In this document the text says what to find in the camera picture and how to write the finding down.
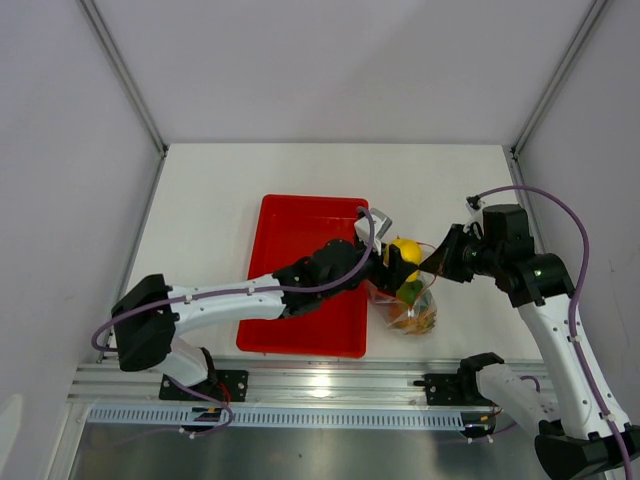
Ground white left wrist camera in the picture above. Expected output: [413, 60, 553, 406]
[354, 206, 393, 254]

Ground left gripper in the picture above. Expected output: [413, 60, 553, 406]
[320, 236, 416, 301]

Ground red plastic tray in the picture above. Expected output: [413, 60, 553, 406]
[236, 194, 368, 358]

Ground white slotted cable duct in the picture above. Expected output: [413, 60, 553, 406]
[87, 405, 465, 431]

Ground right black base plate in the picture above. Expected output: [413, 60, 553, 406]
[413, 373, 493, 407]

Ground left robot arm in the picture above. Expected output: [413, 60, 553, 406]
[112, 239, 423, 400]

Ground clear zip top bag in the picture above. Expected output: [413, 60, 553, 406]
[365, 271, 437, 336]

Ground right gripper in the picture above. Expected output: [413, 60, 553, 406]
[418, 224, 502, 284]

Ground green lime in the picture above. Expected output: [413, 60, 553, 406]
[396, 279, 424, 306]

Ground yellow pear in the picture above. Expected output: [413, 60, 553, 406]
[384, 237, 423, 266]

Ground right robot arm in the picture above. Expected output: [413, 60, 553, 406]
[420, 220, 639, 479]

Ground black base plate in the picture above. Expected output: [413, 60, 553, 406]
[159, 370, 249, 403]
[413, 373, 493, 407]

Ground aluminium mounting rail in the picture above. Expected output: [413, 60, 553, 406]
[67, 357, 459, 410]

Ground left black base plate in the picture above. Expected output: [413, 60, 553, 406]
[159, 370, 249, 403]

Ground yellow pineapple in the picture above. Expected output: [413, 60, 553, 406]
[387, 302, 437, 335]

